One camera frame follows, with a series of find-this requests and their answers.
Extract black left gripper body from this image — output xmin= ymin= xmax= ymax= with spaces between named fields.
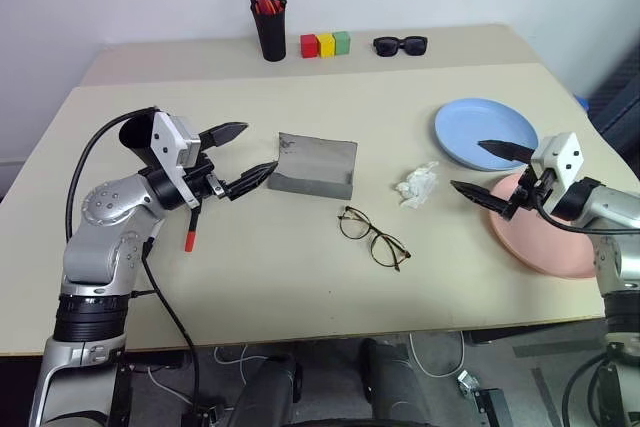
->
xmin=184 ymin=156 xmax=234 ymax=209

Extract dark ribbed cabinet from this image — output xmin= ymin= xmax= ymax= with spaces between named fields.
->
xmin=588 ymin=39 xmax=640 ymax=161

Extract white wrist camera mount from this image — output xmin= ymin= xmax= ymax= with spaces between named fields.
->
xmin=529 ymin=131 xmax=585 ymax=216
xmin=148 ymin=110 xmax=203 ymax=209

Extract thin-framed eyeglasses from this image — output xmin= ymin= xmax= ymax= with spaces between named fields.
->
xmin=337 ymin=205 xmax=412 ymax=274

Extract black pen holder cup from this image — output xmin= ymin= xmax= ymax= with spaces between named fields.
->
xmin=249 ymin=0 xmax=289 ymax=63

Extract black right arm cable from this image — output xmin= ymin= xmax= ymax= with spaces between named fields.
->
xmin=534 ymin=196 xmax=640 ymax=237

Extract white tissue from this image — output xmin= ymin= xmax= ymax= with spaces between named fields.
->
xmin=391 ymin=160 xmax=441 ymax=209

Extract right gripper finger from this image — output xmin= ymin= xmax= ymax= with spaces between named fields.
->
xmin=476 ymin=138 xmax=535 ymax=164
xmin=449 ymin=179 xmax=516 ymax=221

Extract black pen with red cap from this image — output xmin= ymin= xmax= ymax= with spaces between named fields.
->
xmin=183 ymin=204 xmax=200 ymax=253

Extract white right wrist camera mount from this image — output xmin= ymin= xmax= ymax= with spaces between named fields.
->
xmin=529 ymin=131 xmax=585 ymax=216

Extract white floor cable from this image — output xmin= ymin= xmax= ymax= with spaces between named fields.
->
xmin=213 ymin=344 xmax=264 ymax=374
xmin=408 ymin=330 xmax=467 ymax=379

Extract light blue plate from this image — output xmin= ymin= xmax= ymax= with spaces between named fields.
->
xmin=433 ymin=97 xmax=540 ymax=172

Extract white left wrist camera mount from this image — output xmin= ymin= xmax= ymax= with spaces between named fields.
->
xmin=148 ymin=110 xmax=203 ymax=209

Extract grey glasses case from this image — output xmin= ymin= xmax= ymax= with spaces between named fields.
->
xmin=266 ymin=131 xmax=359 ymax=201

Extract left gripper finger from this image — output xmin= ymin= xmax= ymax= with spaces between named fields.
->
xmin=224 ymin=160 xmax=280 ymax=203
xmin=199 ymin=121 xmax=249 ymax=150

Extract black sunglasses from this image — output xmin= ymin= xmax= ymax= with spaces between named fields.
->
xmin=372 ymin=35 xmax=429 ymax=58

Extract small metal bracket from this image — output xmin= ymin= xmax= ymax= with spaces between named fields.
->
xmin=456 ymin=369 xmax=477 ymax=399

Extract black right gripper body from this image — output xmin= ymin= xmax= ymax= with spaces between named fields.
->
xmin=504 ymin=168 xmax=552 ymax=221

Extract dark rounded shape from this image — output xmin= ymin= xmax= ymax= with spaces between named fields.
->
xmin=359 ymin=337 xmax=426 ymax=427
xmin=232 ymin=352 xmax=304 ymax=427

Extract pink plate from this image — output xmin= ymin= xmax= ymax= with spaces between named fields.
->
xmin=487 ymin=171 xmax=599 ymax=280

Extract black cable under left arm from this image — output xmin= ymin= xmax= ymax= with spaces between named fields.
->
xmin=141 ymin=239 xmax=201 ymax=427

